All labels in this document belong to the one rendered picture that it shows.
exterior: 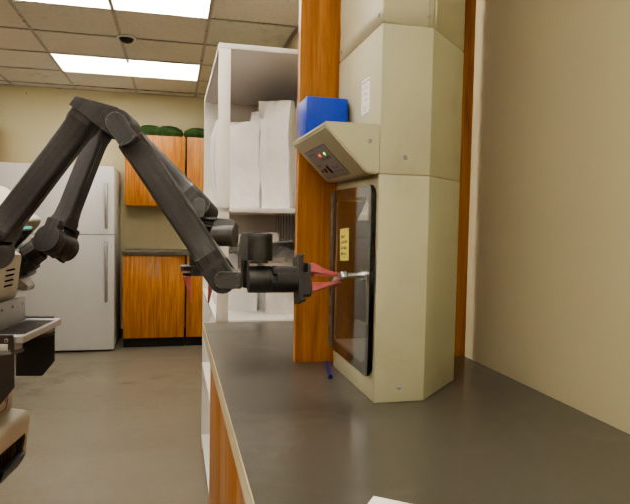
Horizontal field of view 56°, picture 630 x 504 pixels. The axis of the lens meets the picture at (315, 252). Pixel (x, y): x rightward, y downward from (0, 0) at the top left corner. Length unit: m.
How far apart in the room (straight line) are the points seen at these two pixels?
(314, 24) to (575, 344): 0.99
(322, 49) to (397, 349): 0.80
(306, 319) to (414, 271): 0.43
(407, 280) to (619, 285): 0.40
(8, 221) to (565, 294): 1.18
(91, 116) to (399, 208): 0.65
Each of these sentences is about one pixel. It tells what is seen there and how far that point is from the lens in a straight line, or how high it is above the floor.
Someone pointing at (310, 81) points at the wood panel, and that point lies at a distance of 1.59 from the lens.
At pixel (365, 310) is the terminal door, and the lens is 1.24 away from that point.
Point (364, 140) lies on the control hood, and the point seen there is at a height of 1.48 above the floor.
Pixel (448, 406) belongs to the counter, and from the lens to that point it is 1.28.
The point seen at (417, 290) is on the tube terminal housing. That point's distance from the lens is 1.25.
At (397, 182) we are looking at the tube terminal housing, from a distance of 1.22.
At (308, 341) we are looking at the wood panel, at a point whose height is 0.99.
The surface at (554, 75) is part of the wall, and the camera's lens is 1.50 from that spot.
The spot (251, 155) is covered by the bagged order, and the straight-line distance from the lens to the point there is 2.55.
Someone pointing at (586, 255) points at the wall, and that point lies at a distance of 1.35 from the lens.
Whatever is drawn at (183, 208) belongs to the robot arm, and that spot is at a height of 1.33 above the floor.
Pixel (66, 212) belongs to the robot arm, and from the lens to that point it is 1.78.
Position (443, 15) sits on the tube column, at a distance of 1.38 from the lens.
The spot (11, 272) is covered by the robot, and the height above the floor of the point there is 1.17.
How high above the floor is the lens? 1.31
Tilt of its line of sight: 3 degrees down
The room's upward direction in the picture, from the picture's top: 1 degrees clockwise
